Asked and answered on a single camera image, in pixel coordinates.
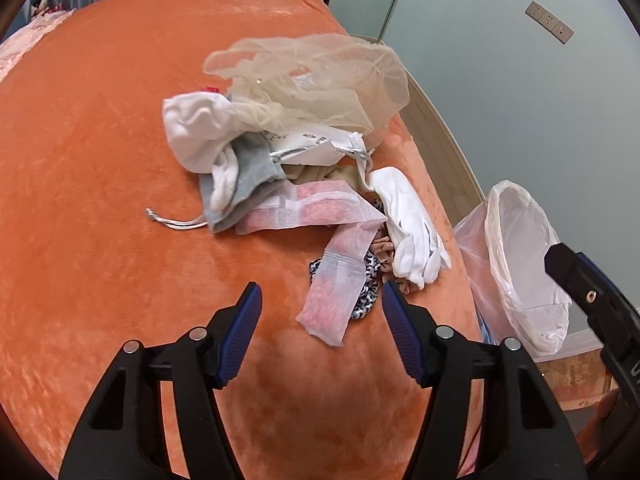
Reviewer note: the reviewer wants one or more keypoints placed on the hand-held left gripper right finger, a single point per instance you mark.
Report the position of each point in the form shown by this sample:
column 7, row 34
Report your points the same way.
column 400, row 330

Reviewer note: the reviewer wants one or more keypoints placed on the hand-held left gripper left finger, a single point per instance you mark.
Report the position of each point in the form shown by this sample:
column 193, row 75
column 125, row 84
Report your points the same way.
column 245, row 330

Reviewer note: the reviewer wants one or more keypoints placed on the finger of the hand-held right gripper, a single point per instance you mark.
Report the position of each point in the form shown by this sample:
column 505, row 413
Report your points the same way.
column 575, row 277
column 597, row 267

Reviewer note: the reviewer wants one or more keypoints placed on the leopard print scrunchie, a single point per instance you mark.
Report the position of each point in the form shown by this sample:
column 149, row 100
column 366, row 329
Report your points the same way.
column 367, row 272

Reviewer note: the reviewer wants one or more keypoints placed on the white cotton glove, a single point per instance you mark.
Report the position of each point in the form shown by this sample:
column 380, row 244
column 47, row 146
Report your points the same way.
column 400, row 200

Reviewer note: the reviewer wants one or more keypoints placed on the pink white gauze strip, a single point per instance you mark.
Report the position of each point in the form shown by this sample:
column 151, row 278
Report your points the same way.
column 325, row 210

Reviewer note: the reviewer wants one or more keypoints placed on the beige stockings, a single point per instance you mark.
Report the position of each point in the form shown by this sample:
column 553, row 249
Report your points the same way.
column 345, row 176

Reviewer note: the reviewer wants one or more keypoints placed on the white sock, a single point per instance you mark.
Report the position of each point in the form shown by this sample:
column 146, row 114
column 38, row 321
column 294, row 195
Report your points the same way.
column 192, row 125

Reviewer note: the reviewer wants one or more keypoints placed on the beige sheer mesh cloth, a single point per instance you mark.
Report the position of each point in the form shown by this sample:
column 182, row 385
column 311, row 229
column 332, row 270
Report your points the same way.
column 325, row 75

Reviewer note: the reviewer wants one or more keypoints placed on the person's right hand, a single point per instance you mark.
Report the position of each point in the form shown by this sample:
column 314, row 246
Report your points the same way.
column 602, row 422

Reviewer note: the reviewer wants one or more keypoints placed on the yellow brown cardboard box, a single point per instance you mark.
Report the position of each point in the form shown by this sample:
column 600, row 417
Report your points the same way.
column 570, row 375

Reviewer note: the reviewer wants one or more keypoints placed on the orange plush blanket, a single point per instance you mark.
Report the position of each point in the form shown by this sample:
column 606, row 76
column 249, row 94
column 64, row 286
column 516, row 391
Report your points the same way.
column 100, row 210

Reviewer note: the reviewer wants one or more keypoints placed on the beige skirting board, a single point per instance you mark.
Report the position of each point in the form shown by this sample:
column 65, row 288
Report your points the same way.
column 445, row 120

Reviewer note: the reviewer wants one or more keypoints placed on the red fabric piece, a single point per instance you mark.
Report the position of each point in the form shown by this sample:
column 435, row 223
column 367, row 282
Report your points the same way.
column 212, row 89

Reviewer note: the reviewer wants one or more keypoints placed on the pink bedding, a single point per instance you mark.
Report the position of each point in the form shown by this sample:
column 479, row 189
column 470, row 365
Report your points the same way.
column 30, row 42

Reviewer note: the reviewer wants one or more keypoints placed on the small doll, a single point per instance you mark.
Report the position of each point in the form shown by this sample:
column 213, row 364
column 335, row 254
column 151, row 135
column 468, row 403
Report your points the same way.
column 44, row 9

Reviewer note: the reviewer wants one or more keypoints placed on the grey wall socket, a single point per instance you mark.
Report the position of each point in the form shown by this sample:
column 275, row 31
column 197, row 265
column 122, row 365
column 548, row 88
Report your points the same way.
column 564, row 33
column 548, row 20
column 533, row 9

